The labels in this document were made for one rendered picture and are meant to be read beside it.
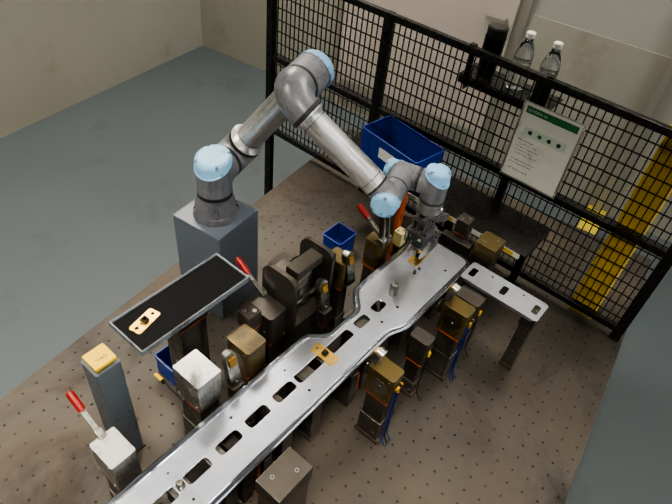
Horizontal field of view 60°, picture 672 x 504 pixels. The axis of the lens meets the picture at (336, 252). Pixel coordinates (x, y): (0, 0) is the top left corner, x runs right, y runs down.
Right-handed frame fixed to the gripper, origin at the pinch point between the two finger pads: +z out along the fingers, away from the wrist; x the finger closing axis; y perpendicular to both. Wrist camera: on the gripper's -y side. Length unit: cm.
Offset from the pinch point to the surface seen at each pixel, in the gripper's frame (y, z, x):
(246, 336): 62, 1, -17
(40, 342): 78, 109, -145
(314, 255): 33.0, -9.6, -18.0
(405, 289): 8.3, 9.3, 2.1
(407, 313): 16.4, 9.3, 8.5
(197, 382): 82, -2, -13
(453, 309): 8.4, 4.8, 19.6
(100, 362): 96, -7, -32
